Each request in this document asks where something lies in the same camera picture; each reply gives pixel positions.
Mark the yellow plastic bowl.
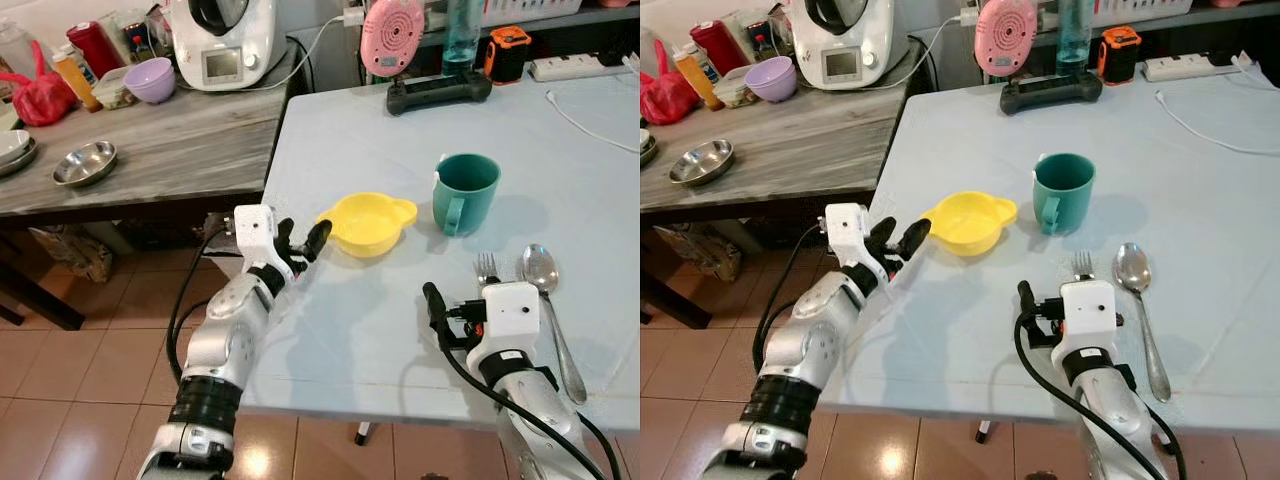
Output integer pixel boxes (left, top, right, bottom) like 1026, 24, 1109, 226
920, 190, 1020, 258
316, 191, 420, 260

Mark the steel spoon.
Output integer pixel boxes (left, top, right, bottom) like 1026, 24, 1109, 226
518, 243, 589, 406
1113, 241, 1173, 404

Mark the green plastic mug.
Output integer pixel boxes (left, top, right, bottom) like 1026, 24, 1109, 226
1031, 151, 1097, 237
431, 152, 502, 238

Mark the grey wooden side table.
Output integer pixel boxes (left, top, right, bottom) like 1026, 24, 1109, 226
0, 45, 306, 331
640, 45, 919, 331

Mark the purple plastic bowl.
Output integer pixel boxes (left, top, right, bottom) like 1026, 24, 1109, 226
121, 56, 178, 106
744, 55, 800, 105

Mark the white food processor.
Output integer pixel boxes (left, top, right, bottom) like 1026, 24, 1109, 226
163, 0, 279, 94
788, 0, 899, 92

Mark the black game controller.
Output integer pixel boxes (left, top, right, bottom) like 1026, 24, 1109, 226
386, 71, 494, 117
999, 71, 1106, 116

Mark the patterned box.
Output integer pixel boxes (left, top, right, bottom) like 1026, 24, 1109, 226
648, 224, 737, 282
28, 224, 117, 284

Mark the small steel bowl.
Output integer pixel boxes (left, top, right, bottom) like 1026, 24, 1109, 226
668, 138, 737, 188
51, 139, 120, 189

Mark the clear plastic container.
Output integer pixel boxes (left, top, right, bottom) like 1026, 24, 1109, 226
91, 66, 140, 112
714, 66, 762, 110

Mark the pink round appliance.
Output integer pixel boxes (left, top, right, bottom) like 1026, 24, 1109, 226
359, 0, 427, 80
974, 0, 1039, 79

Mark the orange bottle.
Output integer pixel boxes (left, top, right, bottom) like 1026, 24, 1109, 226
51, 45, 104, 114
672, 44, 724, 112

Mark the teal clear bottle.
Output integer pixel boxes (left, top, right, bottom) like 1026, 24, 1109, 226
1054, 0, 1097, 74
441, 0, 484, 77

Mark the red canister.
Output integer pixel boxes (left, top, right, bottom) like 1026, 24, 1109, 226
66, 20, 126, 80
689, 19, 750, 77

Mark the red plastic bag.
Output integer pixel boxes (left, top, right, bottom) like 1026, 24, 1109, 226
640, 39, 702, 127
0, 40, 80, 128

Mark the orange black device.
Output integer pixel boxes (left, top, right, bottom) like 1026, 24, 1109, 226
483, 26, 533, 87
1096, 25, 1144, 86

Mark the white power strip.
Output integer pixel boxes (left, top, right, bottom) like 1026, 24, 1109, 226
1142, 51, 1237, 84
529, 52, 613, 84

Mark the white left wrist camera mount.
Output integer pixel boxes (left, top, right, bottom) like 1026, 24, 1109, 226
825, 202, 874, 267
232, 204, 279, 270

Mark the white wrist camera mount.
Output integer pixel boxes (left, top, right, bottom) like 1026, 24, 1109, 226
232, 204, 279, 270
825, 202, 874, 267
1057, 278, 1119, 352
479, 281, 543, 352

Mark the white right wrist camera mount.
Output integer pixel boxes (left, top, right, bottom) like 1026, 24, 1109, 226
479, 281, 543, 352
1057, 278, 1119, 352

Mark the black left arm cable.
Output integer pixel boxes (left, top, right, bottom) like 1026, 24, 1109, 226
166, 226, 235, 387
752, 222, 829, 376

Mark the white loose cable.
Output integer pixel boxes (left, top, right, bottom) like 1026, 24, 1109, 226
1154, 89, 1280, 157
544, 89, 641, 157

